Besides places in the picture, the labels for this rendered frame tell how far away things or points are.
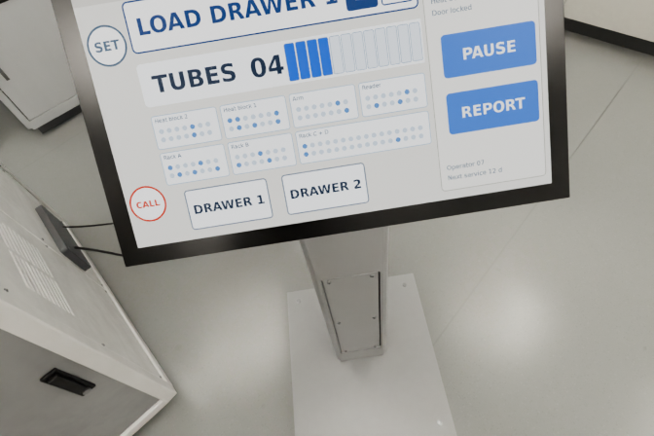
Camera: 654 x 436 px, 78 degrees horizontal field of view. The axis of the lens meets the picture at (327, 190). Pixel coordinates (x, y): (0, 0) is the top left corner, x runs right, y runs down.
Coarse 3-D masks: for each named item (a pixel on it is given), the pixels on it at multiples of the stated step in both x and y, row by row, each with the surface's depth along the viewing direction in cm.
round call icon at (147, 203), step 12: (132, 192) 45; (144, 192) 45; (156, 192) 45; (132, 204) 45; (144, 204) 45; (156, 204) 45; (132, 216) 46; (144, 216) 46; (156, 216) 46; (168, 216) 46
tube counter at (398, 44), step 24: (384, 24) 42; (408, 24) 42; (264, 48) 42; (288, 48) 42; (312, 48) 42; (336, 48) 42; (360, 48) 42; (384, 48) 42; (408, 48) 42; (264, 72) 43; (288, 72) 43; (312, 72) 43; (336, 72) 43; (360, 72) 43
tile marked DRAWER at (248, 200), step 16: (192, 192) 45; (208, 192) 45; (224, 192) 45; (240, 192) 45; (256, 192) 45; (192, 208) 45; (208, 208) 46; (224, 208) 46; (240, 208) 46; (256, 208) 46; (192, 224) 46; (208, 224) 46; (224, 224) 46
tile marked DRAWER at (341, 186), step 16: (288, 176) 45; (304, 176) 45; (320, 176) 45; (336, 176) 45; (352, 176) 45; (288, 192) 45; (304, 192) 45; (320, 192) 45; (336, 192) 45; (352, 192) 45; (368, 192) 45; (288, 208) 46; (304, 208) 46; (320, 208) 46
